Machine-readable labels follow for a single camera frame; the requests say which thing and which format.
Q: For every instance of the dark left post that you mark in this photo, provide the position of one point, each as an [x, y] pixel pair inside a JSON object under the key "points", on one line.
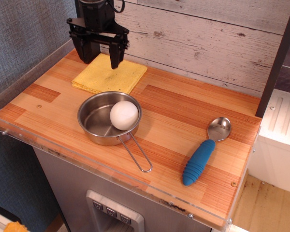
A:
{"points": [[76, 8]]}

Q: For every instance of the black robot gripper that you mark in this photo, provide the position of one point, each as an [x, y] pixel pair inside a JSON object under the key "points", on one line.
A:
{"points": [[95, 24]]}

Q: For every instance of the yellow object bottom left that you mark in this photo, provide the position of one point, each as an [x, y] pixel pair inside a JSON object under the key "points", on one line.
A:
{"points": [[15, 227]]}

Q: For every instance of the dark post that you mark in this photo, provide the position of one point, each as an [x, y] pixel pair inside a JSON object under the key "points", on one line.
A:
{"points": [[274, 73], [76, 8]]}

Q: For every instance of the blue handled metal spoon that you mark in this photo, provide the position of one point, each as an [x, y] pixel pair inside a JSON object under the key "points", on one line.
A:
{"points": [[218, 130]]}

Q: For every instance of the silver dispenser panel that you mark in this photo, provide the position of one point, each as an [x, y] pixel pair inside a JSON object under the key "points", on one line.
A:
{"points": [[113, 213]]}

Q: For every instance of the small steel saucepan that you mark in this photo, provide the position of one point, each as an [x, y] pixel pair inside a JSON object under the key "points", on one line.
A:
{"points": [[94, 117]]}

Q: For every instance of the yellow cloth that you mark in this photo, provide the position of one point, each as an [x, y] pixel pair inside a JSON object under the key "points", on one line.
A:
{"points": [[99, 77]]}

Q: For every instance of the white ball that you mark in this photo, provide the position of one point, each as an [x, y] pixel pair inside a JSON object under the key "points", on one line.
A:
{"points": [[123, 115]]}

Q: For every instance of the clear acrylic edge guard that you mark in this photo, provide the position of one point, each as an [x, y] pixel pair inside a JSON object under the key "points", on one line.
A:
{"points": [[210, 199]]}

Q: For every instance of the dark right post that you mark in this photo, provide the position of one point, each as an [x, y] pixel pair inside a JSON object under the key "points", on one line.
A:
{"points": [[274, 73]]}

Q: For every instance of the grey toy fridge cabinet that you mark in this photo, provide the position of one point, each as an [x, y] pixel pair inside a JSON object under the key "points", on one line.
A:
{"points": [[70, 184]]}

